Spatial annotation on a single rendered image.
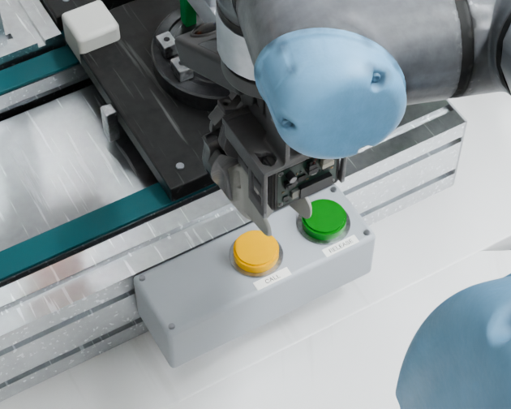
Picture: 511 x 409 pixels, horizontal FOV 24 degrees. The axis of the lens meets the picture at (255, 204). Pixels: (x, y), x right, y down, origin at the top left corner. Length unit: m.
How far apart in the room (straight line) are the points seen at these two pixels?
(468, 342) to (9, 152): 0.91
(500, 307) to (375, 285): 0.84
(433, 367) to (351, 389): 0.76
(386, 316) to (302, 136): 0.51
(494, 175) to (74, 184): 0.43
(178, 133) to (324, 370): 0.26
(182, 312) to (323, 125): 0.40
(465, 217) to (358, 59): 0.60
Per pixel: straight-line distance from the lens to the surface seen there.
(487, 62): 0.68
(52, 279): 1.04
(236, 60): 0.78
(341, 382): 1.09
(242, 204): 0.94
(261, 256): 1.03
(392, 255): 1.17
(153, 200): 1.10
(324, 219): 1.05
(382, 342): 1.12
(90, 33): 1.19
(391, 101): 0.64
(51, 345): 1.06
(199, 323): 1.01
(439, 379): 0.33
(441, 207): 1.21
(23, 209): 1.15
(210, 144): 0.88
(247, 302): 1.02
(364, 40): 0.64
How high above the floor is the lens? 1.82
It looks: 53 degrees down
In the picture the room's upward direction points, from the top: straight up
